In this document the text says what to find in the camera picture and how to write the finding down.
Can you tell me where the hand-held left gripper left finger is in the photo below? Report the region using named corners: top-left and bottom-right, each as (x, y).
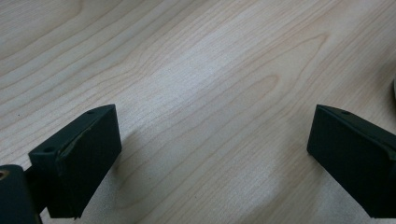
top-left (28, 104), bottom-right (122, 219)

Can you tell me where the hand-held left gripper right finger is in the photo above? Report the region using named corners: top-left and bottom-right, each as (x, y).
top-left (306, 104), bottom-right (396, 219)

